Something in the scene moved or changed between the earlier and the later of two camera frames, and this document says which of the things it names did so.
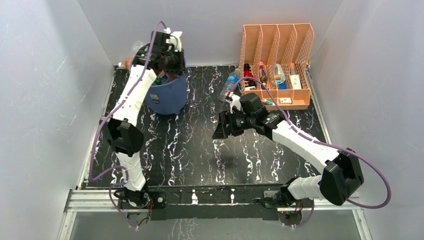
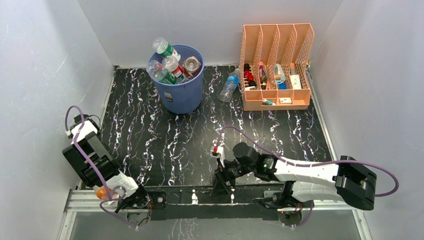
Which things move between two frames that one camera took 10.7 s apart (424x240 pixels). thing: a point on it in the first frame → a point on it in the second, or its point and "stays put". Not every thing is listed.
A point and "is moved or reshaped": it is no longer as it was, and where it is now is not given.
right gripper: [228, 124] → [227, 170]
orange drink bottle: [127, 63] → [100, 192]
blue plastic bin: [169, 98] is moved or reshaped
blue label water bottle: [229, 84] stays put
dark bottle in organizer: [263, 76] stays put
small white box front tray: [285, 100] stays put
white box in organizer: [295, 81] stays put
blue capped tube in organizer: [280, 77] stays put
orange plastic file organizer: [275, 57] stays put
